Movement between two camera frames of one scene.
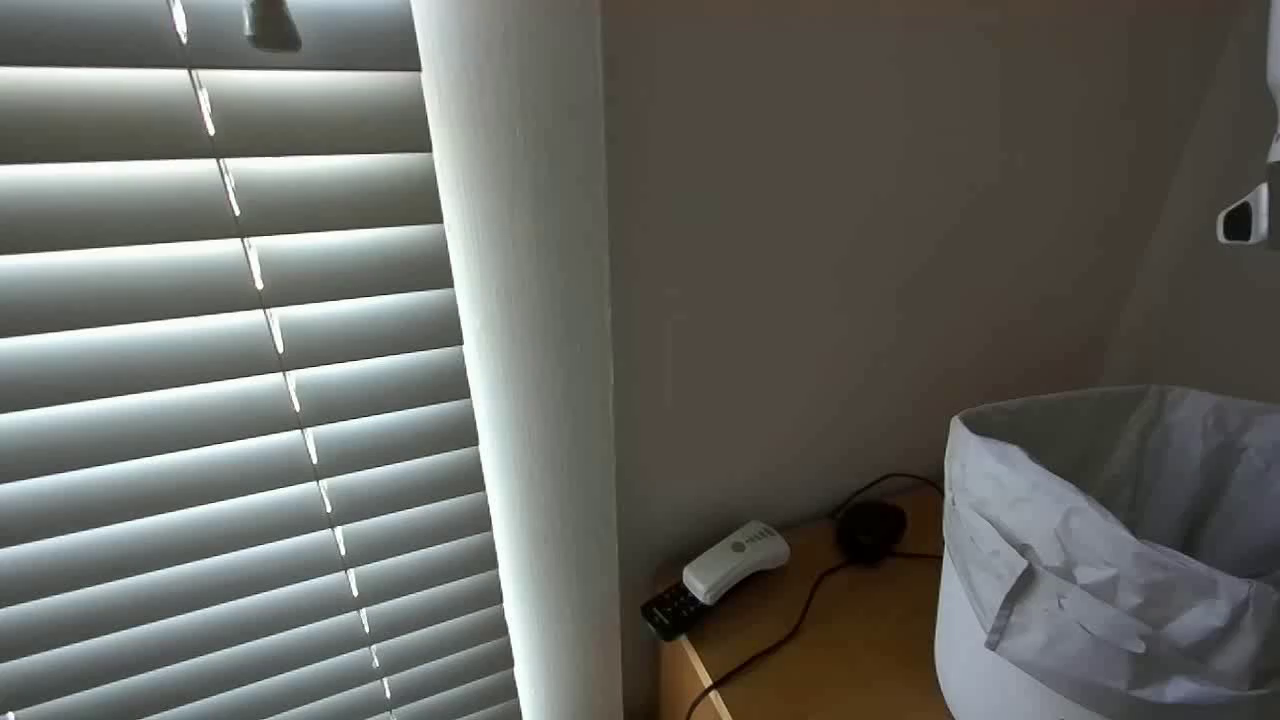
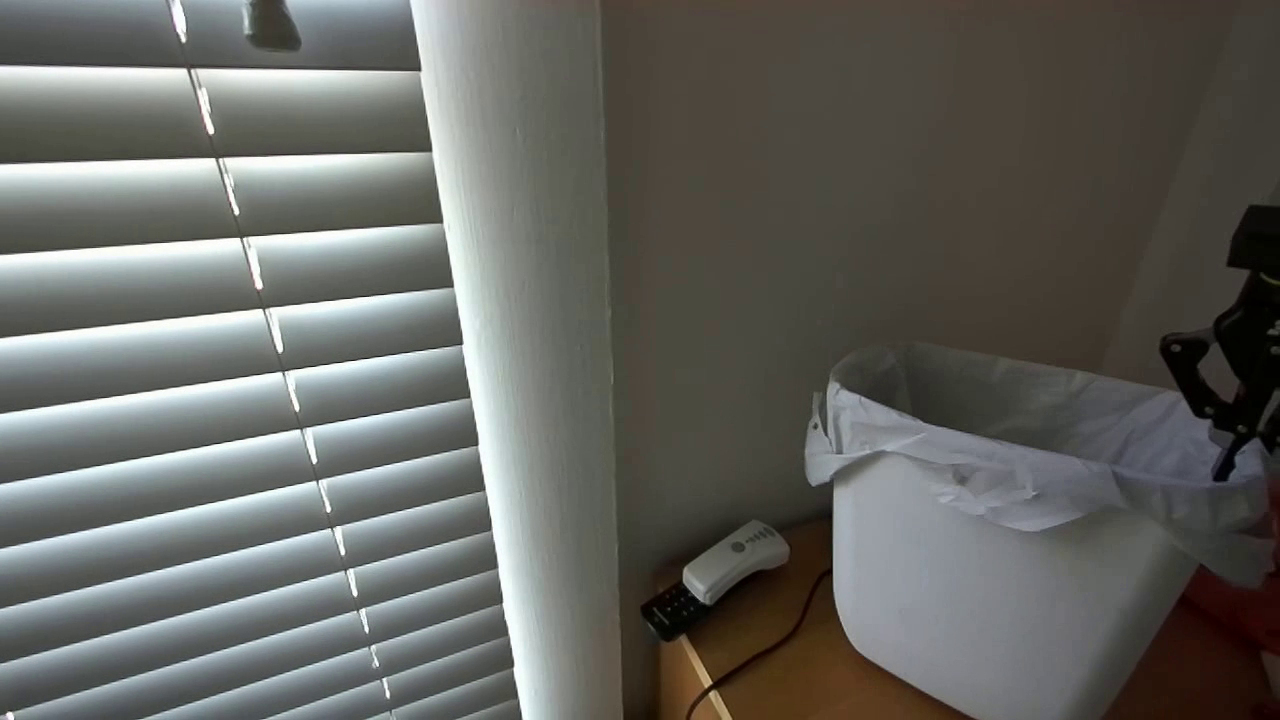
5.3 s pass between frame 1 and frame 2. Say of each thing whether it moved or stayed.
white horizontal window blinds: stayed
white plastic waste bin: moved
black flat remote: stayed
